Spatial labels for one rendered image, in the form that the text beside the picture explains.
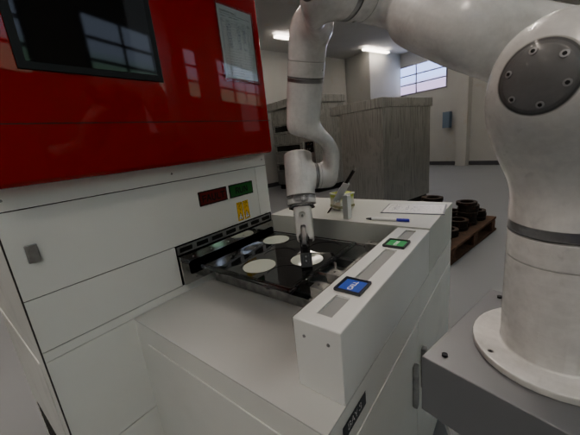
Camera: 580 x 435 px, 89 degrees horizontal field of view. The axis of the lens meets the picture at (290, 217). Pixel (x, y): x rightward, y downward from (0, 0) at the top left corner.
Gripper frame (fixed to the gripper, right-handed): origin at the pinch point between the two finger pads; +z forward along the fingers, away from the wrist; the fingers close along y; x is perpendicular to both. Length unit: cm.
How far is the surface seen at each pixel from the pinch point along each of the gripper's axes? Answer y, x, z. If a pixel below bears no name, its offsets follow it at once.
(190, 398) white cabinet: -12.1, 30.5, 30.5
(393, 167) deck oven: 374, -135, -113
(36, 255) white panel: -25, 58, -6
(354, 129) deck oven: 375, -82, -183
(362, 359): -29.0, -9.5, 17.1
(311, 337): -34.0, -0.7, 11.3
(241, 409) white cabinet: -25.5, 14.3, 26.6
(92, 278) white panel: -15, 53, 0
